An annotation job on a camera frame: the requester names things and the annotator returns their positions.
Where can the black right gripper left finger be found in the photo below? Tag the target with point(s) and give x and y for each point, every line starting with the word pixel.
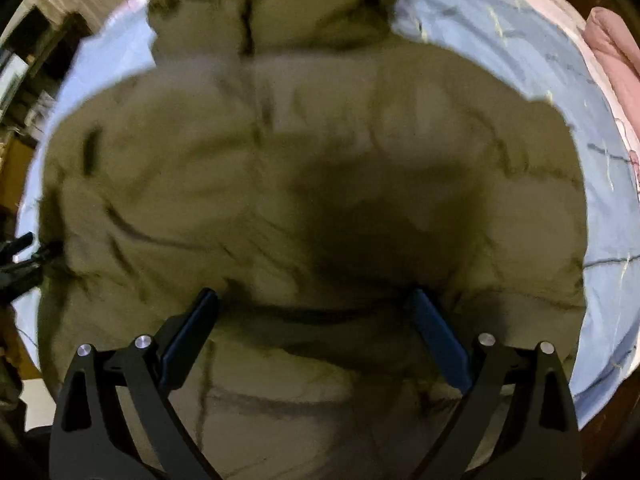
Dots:
pixel 90 438

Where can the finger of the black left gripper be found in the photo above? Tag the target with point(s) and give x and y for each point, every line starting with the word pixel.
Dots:
pixel 9 249
pixel 17 278

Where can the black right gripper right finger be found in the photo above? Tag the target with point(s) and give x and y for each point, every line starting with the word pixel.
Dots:
pixel 516 418

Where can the olive green puffer jacket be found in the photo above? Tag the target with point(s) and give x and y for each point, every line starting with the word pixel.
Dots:
pixel 300 185

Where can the dark wooden desk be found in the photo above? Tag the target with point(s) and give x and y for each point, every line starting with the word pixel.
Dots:
pixel 35 59

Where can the light blue plaid bedsheet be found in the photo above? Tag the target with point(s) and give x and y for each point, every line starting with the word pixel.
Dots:
pixel 575 60

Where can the pink folded blanket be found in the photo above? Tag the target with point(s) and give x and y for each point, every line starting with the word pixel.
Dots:
pixel 611 41

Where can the pink floral quilt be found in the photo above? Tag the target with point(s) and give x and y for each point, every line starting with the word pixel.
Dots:
pixel 575 20

